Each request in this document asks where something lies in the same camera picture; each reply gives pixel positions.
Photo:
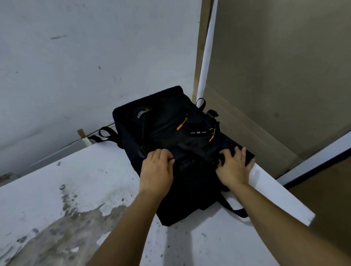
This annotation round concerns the person's left hand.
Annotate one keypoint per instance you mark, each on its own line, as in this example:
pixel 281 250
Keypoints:
pixel 156 175

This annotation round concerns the person's right hand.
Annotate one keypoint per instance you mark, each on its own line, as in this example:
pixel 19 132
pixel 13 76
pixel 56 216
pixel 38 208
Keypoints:
pixel 235 172

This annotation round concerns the black backpack with orange zippers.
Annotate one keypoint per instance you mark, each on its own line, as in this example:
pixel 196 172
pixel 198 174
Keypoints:
pixel 164 120

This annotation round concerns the person's left forearm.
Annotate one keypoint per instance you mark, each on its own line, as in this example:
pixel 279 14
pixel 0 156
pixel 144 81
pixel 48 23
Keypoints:
pixel 129 233

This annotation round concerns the person's right forearm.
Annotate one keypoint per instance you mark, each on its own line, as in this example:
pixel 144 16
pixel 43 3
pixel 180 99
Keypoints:
pixel 288 233

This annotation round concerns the stained white table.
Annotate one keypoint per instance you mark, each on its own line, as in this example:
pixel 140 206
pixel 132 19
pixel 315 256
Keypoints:
pixel 82 170

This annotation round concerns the beige tape piece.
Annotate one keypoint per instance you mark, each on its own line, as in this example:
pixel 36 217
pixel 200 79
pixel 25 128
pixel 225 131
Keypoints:
pixel 85 138

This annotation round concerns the printed brown cardboard sheet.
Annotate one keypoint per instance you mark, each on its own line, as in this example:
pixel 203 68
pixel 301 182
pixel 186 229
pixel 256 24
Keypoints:
pixel 329 205

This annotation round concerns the plain brown cardboard sheet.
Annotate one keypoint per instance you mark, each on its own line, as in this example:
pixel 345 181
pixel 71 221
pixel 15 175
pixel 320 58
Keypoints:
pixel 274 68

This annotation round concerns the narrow brown cardboard strip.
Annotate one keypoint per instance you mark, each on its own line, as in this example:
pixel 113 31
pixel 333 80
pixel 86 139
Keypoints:
pixel 201 41

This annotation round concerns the white metal window frame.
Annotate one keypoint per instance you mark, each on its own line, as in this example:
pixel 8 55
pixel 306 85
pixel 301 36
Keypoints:
pixel 208 41

